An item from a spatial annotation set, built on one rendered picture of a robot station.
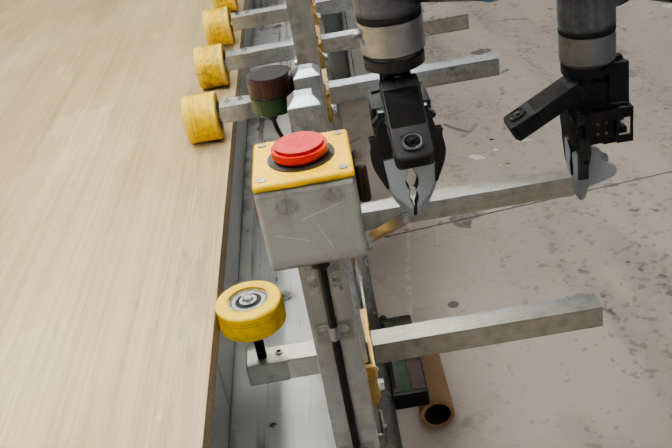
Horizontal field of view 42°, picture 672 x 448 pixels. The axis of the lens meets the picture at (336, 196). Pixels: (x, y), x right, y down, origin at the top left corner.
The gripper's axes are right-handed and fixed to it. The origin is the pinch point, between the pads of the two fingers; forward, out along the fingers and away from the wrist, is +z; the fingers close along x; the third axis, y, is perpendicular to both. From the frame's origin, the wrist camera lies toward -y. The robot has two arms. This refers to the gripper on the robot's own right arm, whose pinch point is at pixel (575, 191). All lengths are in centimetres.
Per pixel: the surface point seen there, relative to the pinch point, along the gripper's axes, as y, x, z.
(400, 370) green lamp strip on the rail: -29.9, -17.9, 12.4
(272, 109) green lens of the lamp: -40.4, -7.0, -23.7
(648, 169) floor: 67, 145, 83
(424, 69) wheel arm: -17.1, 24.1, -13.4
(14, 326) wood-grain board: -76, -21, -7
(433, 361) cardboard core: -19, 58, 75
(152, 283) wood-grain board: -59, -17, -7
